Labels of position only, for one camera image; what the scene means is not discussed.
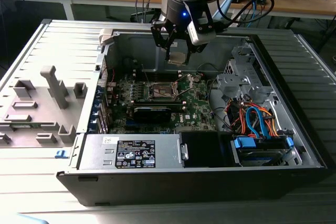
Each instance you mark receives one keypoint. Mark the green RAM stick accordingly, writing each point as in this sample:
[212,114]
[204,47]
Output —
[23,126]

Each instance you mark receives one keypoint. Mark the green motherboard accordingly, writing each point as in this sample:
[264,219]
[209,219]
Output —
[195,103]

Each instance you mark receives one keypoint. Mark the CPU socket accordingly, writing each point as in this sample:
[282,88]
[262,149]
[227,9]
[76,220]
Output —
[161,91]

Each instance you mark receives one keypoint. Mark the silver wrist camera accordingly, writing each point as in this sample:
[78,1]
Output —
[203,36]

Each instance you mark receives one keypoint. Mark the pale blue object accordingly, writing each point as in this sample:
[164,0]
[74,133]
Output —
[29,220]

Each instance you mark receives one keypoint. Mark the white power strip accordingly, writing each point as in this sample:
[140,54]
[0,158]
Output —
[234,19]

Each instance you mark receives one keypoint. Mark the grey plastic parts rack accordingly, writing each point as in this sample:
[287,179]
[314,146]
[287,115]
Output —
[44,103]

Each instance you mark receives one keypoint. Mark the grey power supply unit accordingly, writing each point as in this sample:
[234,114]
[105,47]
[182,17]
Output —
[92,153]

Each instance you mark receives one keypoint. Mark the silver metal drive cage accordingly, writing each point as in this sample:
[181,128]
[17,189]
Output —
[236,82]

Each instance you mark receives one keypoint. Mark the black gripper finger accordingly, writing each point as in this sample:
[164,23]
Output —
[188,56]
[160,35]

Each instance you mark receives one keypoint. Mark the blue plastic clip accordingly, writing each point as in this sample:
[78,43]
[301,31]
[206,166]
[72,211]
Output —
[61,153]

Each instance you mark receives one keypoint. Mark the silver CPU with green edge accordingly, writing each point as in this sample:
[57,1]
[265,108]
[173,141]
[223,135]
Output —
[178,58]

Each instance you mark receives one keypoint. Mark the black graphics card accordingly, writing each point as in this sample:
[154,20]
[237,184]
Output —
[151,115]

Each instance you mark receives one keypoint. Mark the expansion slot bracket panel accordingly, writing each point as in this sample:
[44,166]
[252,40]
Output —
[101,108]

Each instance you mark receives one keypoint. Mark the black open PC case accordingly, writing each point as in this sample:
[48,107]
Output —
[157,190]

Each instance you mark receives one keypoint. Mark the hard disk in blue carrier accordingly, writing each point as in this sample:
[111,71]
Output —
[245,144]

